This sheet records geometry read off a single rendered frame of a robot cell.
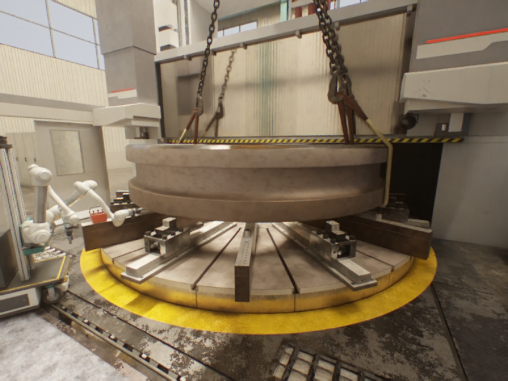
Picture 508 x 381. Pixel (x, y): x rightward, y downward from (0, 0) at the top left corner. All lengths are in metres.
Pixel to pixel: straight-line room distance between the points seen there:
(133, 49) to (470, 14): 5.92
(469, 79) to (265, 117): 3.79
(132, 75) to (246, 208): 4.73
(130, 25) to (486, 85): 6.33
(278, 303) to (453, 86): 3.04
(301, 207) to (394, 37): 3.82
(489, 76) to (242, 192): 2.90
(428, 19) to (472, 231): 3.64
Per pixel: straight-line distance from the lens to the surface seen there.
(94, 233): 4.08
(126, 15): 7.05
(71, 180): 7.06
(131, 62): 6.76
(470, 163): 5.64
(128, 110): 6.21
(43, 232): 3.17
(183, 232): 3.23
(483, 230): 5.92
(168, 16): 8.32
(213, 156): 2.87
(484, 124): 4.66
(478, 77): 3.67
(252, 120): 6.14
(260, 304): 2.82
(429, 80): 3.60
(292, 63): 5.97
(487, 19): 4.26
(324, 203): 3.11
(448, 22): 4.21
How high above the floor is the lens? 1.80
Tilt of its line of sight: 11 degrees down
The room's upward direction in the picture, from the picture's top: straight up
